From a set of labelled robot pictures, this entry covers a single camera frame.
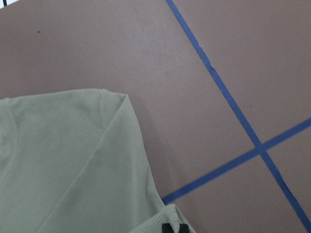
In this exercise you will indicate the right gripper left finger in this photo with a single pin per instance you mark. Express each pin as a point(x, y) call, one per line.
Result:
point(167, 228)

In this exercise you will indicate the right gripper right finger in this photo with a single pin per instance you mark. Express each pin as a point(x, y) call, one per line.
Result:
point(184, 228)

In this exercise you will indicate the olive green long-sleeve shirt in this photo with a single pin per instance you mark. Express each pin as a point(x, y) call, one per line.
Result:
point(75, 162)

